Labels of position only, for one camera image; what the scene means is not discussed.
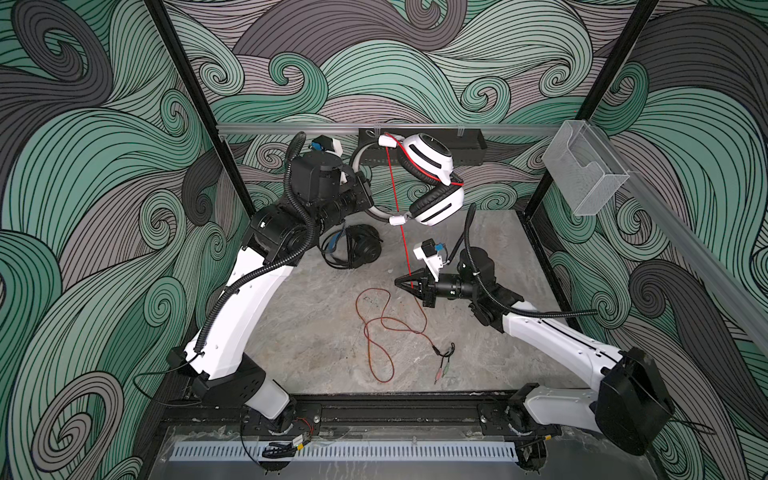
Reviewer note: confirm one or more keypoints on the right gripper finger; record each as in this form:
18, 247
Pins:
413, 279
418, 290

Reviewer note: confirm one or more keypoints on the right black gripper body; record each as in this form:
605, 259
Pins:
448, 290

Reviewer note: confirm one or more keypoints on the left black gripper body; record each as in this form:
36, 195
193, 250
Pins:
350, 197

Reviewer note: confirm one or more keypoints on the black blue headphones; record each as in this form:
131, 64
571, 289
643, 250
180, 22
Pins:
363, 246

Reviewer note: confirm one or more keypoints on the white black headphones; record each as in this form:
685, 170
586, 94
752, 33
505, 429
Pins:
427, 160

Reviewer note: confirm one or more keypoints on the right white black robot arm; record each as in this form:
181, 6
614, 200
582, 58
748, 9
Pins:
624, 398

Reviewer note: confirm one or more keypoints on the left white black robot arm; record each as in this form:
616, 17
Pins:
320, 192

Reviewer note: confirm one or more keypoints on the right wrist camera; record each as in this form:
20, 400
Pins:
433, 255

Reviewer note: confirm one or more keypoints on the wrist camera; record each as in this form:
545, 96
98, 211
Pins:
327, 144
433, 255

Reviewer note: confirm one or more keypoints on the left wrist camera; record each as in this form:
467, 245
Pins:
327, 144

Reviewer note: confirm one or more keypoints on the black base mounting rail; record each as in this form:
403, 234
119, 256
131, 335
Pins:
396, 411

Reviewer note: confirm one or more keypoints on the black perforated wall tray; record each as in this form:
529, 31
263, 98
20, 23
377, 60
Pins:
468, 146

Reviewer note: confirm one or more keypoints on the aluminium rail back wall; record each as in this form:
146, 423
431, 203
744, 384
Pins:
285, 128

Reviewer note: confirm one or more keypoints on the aluminium rail wall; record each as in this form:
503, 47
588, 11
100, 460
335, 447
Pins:
704, 215
285, 128

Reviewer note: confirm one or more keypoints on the clear plastic wall bin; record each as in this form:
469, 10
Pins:
585, 166

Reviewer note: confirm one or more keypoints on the white slotted cable duct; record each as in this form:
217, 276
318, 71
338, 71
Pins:
472, 451

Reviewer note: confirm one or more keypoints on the black frame post right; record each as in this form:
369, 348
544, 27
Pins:
617, 57

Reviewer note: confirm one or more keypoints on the black frame post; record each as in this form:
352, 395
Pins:
178, 56
617, 57

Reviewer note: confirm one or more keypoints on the black frame post left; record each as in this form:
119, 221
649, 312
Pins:
178, 56

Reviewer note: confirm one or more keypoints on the aluminium rail right wall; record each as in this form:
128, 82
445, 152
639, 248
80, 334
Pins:
704, 215

